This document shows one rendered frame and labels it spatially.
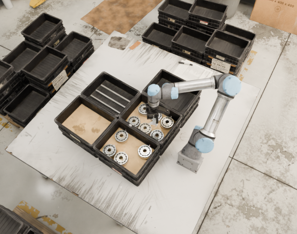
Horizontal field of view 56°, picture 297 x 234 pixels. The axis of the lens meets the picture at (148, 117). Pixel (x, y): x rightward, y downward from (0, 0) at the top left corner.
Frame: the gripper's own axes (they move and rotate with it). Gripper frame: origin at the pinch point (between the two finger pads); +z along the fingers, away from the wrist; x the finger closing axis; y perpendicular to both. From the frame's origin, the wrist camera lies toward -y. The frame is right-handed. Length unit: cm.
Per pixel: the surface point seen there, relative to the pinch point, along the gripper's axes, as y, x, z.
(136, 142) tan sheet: 15.4, 2.7, 18.3
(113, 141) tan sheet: 32.9, -1.0, 18.5
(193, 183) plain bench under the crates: -23, 35, 34
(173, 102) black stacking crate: -19.1, -28.5, 12.8
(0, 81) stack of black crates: 144, -105, 38
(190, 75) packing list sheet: -44, -65, 20
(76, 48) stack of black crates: 69, -158, 44
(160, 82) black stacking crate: -12, -50, 10
